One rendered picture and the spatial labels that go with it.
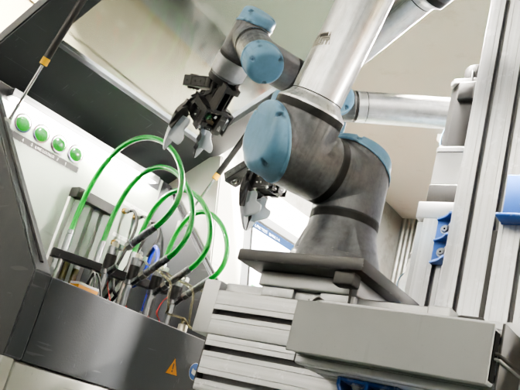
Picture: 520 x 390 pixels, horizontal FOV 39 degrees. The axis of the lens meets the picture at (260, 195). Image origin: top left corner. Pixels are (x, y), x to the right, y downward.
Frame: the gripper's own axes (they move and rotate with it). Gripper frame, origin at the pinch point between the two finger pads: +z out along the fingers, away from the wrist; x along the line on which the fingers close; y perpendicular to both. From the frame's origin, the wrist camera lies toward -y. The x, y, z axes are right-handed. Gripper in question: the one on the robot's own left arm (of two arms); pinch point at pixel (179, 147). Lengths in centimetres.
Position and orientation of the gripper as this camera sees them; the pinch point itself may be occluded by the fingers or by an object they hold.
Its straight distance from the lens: 164.9
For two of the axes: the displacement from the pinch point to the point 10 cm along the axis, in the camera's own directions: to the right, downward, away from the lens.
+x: 7.8, 1.9, 6.0
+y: 4.0, 6.0, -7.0
